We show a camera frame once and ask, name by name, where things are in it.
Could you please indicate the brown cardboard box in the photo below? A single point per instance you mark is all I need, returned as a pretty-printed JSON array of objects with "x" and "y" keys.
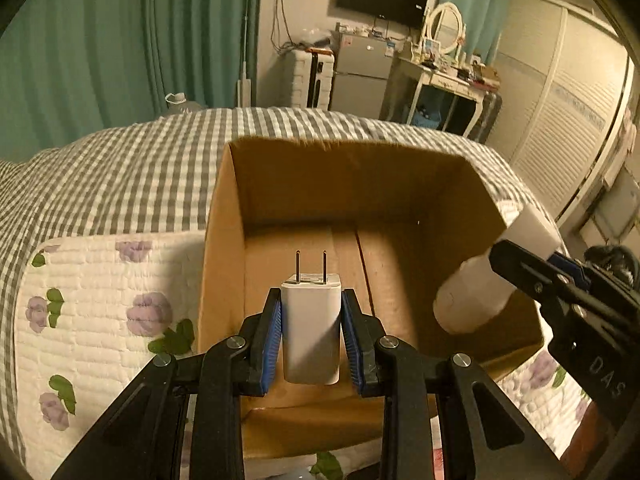
[{"x": 392, "y": 222}]

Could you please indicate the white dressing table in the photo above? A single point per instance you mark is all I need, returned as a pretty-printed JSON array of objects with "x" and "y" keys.
[{"x": 468, "y": 107}]

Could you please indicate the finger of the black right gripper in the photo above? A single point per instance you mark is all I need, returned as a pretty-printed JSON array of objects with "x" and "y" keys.
[{"x": 557, "y": 283}]

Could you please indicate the white cylindrical bottle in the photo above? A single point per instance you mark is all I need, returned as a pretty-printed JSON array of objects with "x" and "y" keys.
[{"x": 475, "y": 293}]

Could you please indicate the grey checked bed sheet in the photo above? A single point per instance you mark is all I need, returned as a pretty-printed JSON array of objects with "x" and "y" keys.
[{"x": 158, "y": 177}]

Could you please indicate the white floral quilt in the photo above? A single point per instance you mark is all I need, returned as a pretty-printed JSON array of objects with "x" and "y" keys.
[{"x": 88, "y": 307}]

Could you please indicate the clear water jug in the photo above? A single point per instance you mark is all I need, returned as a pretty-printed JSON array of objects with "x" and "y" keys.
[{"x": 178, "y": 103}]

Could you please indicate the green curtain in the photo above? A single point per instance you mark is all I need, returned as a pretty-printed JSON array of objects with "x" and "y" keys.
[{"x": 74, "y": 67}]

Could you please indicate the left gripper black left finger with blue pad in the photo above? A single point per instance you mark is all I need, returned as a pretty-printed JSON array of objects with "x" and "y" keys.
[{"x": 140, "y": 435}]

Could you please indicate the white louvered wardrobe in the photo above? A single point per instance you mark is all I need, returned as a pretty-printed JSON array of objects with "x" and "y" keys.
[{"x": 565, "y": 76}]

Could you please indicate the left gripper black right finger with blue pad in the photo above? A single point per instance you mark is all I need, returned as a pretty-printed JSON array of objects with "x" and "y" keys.
[{"x": 484, "y": 436}]

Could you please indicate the white suitcase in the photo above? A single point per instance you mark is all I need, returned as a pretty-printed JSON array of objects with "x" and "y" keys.
[{"x": 310, "y": 76}]

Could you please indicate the white oval vanity mirror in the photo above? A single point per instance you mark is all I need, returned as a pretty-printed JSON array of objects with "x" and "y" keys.
[{"x": 443, "y": 28}]

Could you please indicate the white flat mop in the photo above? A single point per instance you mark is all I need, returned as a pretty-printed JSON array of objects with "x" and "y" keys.
[{"x": 243, "y": 96}]

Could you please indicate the white USB wall charger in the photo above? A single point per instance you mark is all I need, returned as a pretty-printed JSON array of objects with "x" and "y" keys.
[{"x": 311, "y": 326}]

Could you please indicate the silver small refrigerator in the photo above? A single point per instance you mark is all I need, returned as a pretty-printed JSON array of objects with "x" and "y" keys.
[{"x": 361, "y": 70}]

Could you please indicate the blue storage basket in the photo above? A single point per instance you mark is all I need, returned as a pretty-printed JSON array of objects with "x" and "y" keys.
[{"x": 429, "y": 119}]

